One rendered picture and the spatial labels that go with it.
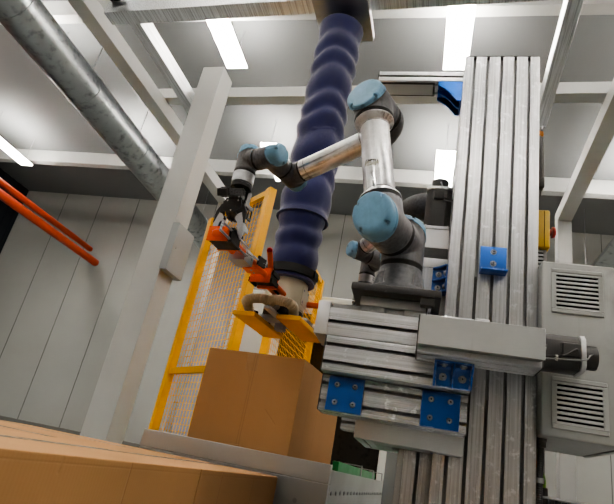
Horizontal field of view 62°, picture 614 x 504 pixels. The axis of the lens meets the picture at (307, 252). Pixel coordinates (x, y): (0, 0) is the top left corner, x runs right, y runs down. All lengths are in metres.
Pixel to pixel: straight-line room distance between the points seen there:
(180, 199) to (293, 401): 1.72
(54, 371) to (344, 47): 11.67
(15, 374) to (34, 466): 13.31
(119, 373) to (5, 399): 11.14
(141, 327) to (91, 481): 2.15
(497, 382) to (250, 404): 0.90
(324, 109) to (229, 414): 1.43
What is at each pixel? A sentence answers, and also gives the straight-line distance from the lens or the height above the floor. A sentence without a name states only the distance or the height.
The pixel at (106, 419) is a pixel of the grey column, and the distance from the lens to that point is 2.96.
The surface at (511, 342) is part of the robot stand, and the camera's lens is 1.19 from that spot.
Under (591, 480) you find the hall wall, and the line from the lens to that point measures 11.09.
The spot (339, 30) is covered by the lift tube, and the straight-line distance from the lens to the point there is 2.84.
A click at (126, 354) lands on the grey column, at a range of 2.98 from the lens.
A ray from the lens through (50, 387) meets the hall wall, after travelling 13.42.
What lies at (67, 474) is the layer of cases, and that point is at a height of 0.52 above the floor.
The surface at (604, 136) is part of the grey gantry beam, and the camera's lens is 4.27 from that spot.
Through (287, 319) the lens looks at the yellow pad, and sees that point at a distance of 1.97.
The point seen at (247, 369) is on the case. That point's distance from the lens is 1.99.
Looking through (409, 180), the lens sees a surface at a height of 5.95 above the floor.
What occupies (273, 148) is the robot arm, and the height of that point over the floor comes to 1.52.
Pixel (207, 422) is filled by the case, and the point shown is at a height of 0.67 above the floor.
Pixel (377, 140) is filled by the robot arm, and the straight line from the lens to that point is 1.47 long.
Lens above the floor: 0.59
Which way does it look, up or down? 23 degrees up
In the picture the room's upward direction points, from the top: 11 degrees clockwise
